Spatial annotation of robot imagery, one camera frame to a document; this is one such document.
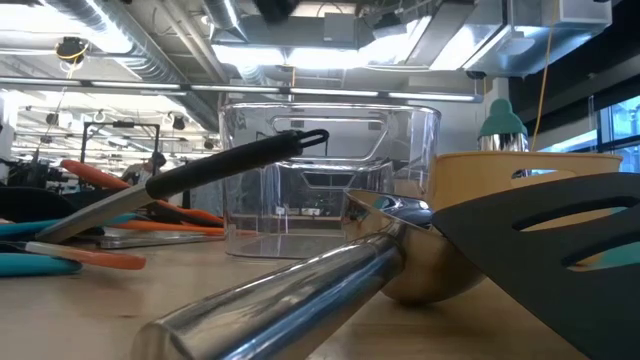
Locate steel-shafted black slotted turner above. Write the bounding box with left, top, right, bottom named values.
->
left=430, top=172, right=640, bottom=360

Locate silver rectangular ventilation duct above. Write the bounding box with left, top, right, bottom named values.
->
left=357, top=0, right=614, bottom=80

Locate orange silicone spatula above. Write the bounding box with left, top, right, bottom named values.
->
left=110, top=219, right=227, bottom=237
left=59, top=158, right=225, bottom=226

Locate orange spatula with pale handle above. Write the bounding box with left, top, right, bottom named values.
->
left=22, top=241, right=148, bottom=272

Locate metal fork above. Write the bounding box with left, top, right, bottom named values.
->
left=97, top=233, right=226, bottom=250

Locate person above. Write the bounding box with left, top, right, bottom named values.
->
left=121, top=151, right=169, bottom=187

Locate steel-shafted black solid spatula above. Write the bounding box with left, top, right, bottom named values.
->
left=34, top=128, right=330, bottom=245

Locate long linear light fixture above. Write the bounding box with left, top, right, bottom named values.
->
left=0, top=75, right=485, bottom=105

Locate black metal rack frame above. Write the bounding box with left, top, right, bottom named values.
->
left=79, top=120, right=162, bottom=194

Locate black round device yellow cord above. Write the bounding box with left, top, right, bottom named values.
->
left=53, top=35, right=90, bottom=65

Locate large glass window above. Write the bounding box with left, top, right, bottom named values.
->
left=529, top=94, right=640, bottom=174

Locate teal translucent tray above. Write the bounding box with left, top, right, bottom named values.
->
left=594, top=242, right=640, bottom=270

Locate silver metal scoop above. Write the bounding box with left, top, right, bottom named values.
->
left=130, top=188, right=487, bottom=360

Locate teal-capped steel bottle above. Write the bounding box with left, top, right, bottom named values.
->
left=476, top=97, right=534, bottom=180

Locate yellow plastic bin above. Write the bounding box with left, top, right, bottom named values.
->
left=430, top=151, right=626, bottom=271

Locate silver spiral ventilation duct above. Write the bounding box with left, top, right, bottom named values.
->
left=44, top=0, right=221, bottom=132

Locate clear plastic container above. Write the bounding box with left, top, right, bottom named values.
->
left=218, top=102, right=442, bottom=260

